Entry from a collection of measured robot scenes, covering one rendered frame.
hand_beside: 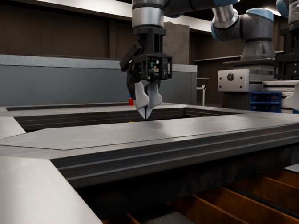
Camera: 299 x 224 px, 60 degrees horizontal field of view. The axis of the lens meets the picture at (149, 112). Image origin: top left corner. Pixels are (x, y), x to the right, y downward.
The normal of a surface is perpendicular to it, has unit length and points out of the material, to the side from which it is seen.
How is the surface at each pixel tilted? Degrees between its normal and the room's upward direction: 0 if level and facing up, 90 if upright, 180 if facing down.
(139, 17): 90
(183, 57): 90
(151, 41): 90
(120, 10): 90
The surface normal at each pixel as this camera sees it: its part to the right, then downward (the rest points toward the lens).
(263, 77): 0.59, 0.08
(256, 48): -0.44, -0.22
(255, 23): -0.52, 0.08
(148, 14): 0.03, 0.10
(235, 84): -0.81, 0.06
